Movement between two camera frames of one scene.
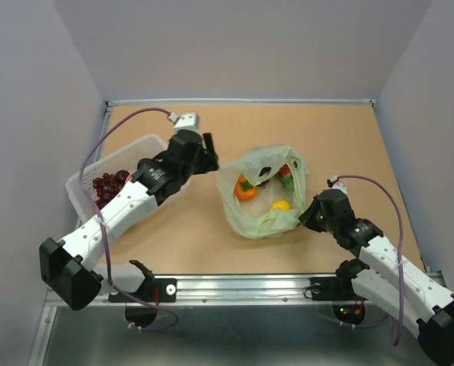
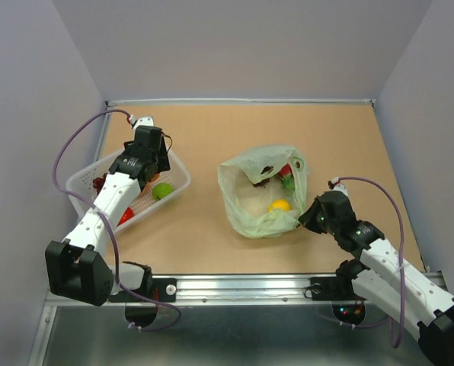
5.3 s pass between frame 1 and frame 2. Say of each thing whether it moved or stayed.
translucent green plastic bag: stayed
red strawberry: stayed
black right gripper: stayed
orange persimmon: moved
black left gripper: moved
